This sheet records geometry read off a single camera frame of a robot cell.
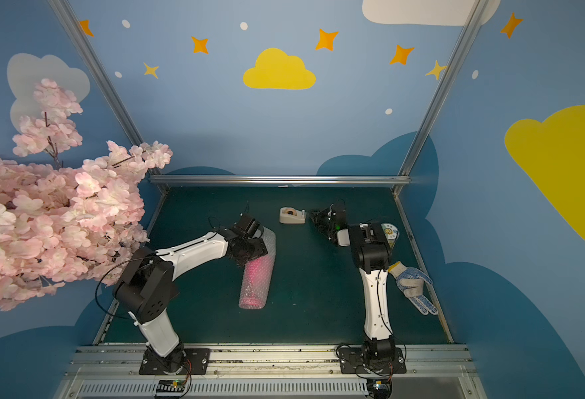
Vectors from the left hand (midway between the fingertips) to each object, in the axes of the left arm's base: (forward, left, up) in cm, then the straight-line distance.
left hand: (262, 251), depth 93 cm
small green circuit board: (-42, +24, -8) cm, 49 cm away
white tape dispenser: (+20, -10, -3) cm, 22 cm away
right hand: (+24, -19, -2) cm, 31 cm away
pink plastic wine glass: (-12, 0, +2) cm, 13 cm away
